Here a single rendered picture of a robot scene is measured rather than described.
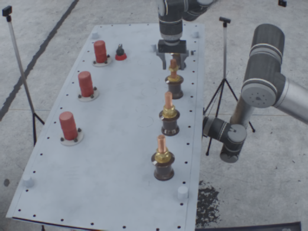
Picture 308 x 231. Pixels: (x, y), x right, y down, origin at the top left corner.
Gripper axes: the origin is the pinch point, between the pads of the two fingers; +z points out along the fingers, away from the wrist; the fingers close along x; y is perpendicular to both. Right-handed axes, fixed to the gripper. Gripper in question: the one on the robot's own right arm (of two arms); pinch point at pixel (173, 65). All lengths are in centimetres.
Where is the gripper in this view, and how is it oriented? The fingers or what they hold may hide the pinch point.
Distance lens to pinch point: 195.5
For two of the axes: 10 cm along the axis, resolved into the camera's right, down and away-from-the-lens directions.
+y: -1.7, 6.2, -7.6
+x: 9.8, 0.4, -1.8
